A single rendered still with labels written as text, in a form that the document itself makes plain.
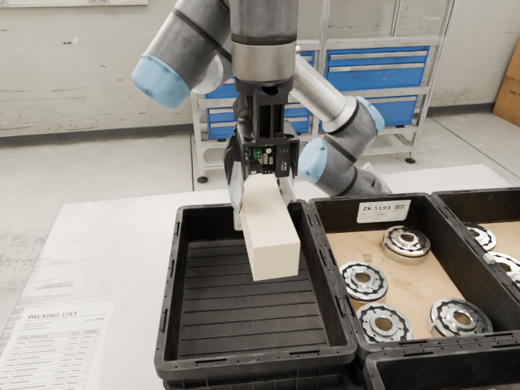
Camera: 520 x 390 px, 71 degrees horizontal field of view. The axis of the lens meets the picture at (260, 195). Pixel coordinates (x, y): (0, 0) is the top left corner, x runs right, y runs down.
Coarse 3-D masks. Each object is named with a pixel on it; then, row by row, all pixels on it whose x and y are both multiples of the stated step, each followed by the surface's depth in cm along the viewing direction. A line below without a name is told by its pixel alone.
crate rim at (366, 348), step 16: (416, 192) 88; (320, 224) 78; (448, 224) 78; (464, 240) 74; (480, 256) 70; (336, 272) 66; (496, 272) 66; (352, 304) 60; (352, 320) 58; (464, 336) 55; (480, 336) 55; (512, 336) 55; (368, 352) 53
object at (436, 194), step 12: (444, 192) 88; (456, 192) 88; (468, 192) 88; (480, 192) 88; (492, 192) 89; (504, 192) 89; (444, 204) 84; (456, 216) 80; (492, 264) 68; (504, 276) 65; (516, 288) 64
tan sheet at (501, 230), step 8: (480, 224) 94; (488, 224) 94; (496, 224) 94; (504, 224) 94; (512, 224) 94; (496, 232) 91; (504, 232) 91; (512, 232) 91; (496, 240) 89; (504, 240) 89; (512, 240) 89; (496, 248) 86; (504, 248) 86; (512, 248) 86; (512, 256) 84
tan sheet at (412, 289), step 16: (336, 240) 89; (352, 240) 89; (368, 240) 89; (336, 256) 84; (352, 256) 84; (368, 256) 84; (384, 256) 84; (432, 256) 84; (384, 272) 80; (400, 272) 80; (416, 272) 80; (432, 272) 80; (400, 288) 76; (416, 288) 76; (432, 288) 76; (448, 288) 76; (400, 304) 73; (416, 304) 73; (432, 304) 73; (416, 320) 69; (416, 336) 67; (432, 336) 67
